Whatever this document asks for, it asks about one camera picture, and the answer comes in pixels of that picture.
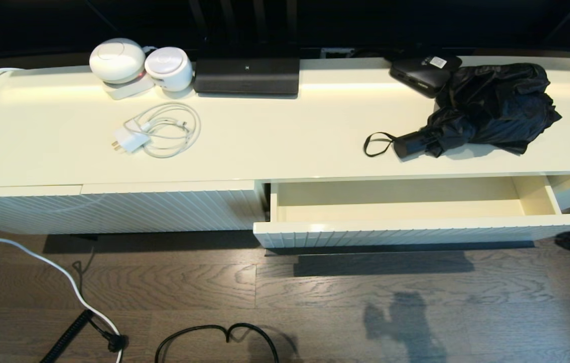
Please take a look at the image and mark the white flat base box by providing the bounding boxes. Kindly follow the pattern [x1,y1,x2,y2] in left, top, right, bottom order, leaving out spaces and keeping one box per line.
[102,75,155,100]

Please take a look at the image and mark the wall outlet plate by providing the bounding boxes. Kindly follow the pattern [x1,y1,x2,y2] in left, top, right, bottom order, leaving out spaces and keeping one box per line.
[320,47,355,59]

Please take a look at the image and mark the white charger plug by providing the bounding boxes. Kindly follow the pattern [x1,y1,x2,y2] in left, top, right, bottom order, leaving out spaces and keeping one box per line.
[110,126,149,153]

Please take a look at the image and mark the black coiled cable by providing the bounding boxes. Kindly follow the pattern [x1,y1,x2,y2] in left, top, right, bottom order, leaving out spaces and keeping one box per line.
[40,310,93,363]

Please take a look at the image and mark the white tv cabinet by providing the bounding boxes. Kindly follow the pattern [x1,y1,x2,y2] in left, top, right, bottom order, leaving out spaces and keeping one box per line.
[0,55,570,236]

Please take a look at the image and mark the black folding umbrella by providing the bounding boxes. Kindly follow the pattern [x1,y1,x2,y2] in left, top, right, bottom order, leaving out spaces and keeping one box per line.
[363,63,562,159]

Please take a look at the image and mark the white coiled charging cable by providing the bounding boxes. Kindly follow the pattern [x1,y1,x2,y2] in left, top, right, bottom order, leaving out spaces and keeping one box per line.
[122,102,202,159]

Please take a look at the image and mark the white fluted cabinet front panel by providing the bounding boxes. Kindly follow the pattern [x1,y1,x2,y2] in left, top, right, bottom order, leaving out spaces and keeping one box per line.
[82,180,268,234]

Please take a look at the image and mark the black flat rectangular box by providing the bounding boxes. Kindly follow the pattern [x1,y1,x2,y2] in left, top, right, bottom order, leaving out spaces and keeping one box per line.
[194,58,300,96]

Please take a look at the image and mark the black looped cable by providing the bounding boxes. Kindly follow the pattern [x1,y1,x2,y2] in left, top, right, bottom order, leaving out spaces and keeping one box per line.
[155,323,279,363]

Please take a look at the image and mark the white fluted drawer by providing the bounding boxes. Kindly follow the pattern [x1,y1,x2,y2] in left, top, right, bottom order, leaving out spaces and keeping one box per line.
[253,175,570,249]

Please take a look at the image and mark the small white round device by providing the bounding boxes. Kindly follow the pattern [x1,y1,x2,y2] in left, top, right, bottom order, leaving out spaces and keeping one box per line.
[144,47,194,93]

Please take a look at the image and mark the large white round device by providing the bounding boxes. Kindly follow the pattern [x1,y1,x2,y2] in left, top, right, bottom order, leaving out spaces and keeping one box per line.
[89,38,146,84]

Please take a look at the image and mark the thin black cable with plug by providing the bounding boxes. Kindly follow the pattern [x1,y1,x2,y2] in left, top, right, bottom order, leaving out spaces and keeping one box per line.
[72,261,128,353]

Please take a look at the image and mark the black set-top box with label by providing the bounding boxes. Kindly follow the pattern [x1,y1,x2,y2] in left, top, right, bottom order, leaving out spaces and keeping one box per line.
[389,54,463,98]

